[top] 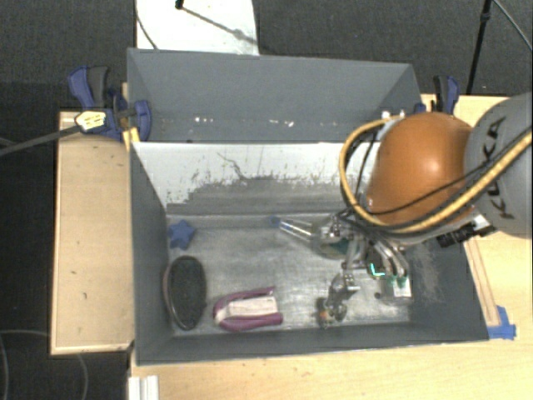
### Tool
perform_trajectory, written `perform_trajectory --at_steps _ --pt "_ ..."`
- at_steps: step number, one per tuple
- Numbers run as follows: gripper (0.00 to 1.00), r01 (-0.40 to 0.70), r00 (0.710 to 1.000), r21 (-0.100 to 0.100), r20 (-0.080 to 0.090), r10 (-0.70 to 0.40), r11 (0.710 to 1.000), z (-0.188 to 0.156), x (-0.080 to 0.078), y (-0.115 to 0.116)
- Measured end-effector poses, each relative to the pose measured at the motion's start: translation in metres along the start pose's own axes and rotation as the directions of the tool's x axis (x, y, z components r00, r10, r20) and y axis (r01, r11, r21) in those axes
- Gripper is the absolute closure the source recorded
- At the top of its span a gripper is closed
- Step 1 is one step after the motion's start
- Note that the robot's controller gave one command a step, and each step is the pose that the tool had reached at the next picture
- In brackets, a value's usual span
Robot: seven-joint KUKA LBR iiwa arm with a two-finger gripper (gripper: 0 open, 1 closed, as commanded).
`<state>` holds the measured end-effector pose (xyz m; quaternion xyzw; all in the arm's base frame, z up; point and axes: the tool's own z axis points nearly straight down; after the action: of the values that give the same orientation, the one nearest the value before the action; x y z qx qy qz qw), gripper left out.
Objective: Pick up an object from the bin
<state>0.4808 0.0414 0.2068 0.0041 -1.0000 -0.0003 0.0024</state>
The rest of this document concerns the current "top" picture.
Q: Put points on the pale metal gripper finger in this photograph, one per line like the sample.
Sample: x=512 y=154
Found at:
x=339 y=294
x=296 y=228

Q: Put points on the small black and orange thing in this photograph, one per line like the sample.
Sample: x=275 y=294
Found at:
x=322 y=313

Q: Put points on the grey metal bin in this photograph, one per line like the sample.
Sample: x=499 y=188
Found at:
x=266 y=261

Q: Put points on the clear glass thing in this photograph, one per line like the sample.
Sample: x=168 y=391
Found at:
x=397 y=295

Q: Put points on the blue star-shaped toy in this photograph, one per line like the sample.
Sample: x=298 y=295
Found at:
x=181 y=234

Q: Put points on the black oval brush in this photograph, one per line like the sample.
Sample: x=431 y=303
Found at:
x=187 y=292

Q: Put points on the pale wood board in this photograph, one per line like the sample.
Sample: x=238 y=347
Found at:
x=91 y=231

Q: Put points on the black cylinder on white bracket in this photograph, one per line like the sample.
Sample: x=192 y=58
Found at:
x=456 y=236

